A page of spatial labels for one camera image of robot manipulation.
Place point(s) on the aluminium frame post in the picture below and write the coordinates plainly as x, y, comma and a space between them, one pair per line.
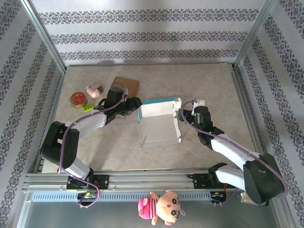
45, 38
254, 35

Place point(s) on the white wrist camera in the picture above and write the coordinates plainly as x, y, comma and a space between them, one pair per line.
198, 104
126, 91

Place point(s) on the red round tin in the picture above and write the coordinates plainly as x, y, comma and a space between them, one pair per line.
78, 99

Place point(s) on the aluminium side rail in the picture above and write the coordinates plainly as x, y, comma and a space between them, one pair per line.
250, 118
51, 114

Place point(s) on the brown cardboard box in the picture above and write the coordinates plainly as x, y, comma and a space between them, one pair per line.
129, 86

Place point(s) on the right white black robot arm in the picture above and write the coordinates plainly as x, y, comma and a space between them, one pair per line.
261, 180

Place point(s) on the aluminium mounting rail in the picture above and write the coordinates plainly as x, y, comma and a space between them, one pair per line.
152, 181

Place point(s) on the white and teal paper box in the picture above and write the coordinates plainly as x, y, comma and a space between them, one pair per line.
159, 128

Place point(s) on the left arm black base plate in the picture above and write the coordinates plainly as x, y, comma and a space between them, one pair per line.
102, 181

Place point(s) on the pink plush doll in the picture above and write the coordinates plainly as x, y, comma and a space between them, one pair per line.
166, 206

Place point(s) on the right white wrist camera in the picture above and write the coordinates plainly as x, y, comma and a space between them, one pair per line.
198, 104

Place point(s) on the small circuit board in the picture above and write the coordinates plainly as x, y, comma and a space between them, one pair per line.
218, 195
86, 195

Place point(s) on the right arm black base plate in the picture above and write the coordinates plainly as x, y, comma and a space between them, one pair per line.
200, 181

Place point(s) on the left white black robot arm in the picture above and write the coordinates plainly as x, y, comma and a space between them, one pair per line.
61, 147

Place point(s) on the small pink box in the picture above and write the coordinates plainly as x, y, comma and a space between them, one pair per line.
93, 89

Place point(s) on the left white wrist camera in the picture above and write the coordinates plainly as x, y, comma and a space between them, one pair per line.
126, 91

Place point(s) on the green toy brick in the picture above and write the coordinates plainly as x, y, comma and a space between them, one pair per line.
88, 108

